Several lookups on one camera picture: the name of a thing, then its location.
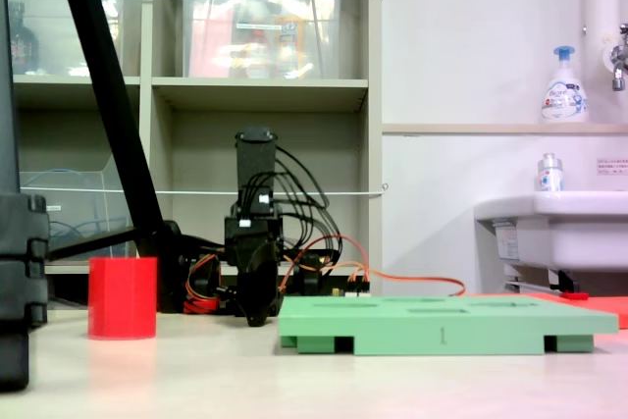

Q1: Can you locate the clear plastic tray bin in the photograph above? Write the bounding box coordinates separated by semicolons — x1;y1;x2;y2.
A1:
19;153;132;263

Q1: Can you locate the circuit board with wires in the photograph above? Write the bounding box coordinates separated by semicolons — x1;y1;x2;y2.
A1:
331;286;372;299

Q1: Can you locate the pink wall sign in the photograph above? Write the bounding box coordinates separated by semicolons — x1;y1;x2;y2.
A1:
596;157;628;177

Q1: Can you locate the pink package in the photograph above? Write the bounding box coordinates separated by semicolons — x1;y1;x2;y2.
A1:
188;4;235;78

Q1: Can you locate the beige shelf unit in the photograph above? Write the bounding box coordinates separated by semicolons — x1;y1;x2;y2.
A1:
0;0;385;302

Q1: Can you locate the white foam soap bottle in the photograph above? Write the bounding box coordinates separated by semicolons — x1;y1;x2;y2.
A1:
541;45;590;124

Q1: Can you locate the notched black tripod leg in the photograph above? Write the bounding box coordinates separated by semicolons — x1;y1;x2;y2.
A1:
0;0;50;393

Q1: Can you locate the small clear pump bottle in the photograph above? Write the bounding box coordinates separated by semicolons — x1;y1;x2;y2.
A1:
537;152;565;193

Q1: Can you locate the thick black tripod leg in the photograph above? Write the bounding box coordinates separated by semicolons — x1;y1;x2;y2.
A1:
51;0;185;315

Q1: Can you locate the white sink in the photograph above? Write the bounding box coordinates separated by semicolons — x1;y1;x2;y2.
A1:
473;190;628;273

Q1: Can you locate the long black arm cable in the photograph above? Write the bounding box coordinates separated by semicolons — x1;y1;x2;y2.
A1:
244;143;343;268

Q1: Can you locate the red octagonal pillar block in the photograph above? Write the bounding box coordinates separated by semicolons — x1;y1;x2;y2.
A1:
87;256;159;340

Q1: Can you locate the orange flat block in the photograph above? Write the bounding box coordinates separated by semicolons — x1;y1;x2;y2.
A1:
465;292;628;330

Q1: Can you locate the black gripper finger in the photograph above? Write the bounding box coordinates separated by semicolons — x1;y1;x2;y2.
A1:
249;261;285;328
235;261;256;325

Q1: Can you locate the yellow bottle pink cap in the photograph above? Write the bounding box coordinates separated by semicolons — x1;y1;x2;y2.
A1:
275;0;308;78

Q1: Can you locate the large clear plastic bin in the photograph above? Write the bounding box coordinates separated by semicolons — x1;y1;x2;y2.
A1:
180;0;344;80

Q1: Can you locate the metal faucet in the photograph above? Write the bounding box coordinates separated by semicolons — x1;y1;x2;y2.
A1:
601;23;628;93

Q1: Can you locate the dark glass bottle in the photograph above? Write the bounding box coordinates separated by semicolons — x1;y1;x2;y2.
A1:
7;1;40;75

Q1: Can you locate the green shape sorter board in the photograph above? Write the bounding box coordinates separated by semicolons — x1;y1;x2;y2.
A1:
277;294;620;356

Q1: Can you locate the thin orange wire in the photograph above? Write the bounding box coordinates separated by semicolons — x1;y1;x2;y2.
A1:
279;235;467;297

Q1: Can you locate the thin black tripod brace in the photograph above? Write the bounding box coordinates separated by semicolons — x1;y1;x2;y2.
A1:
46;225;141;262

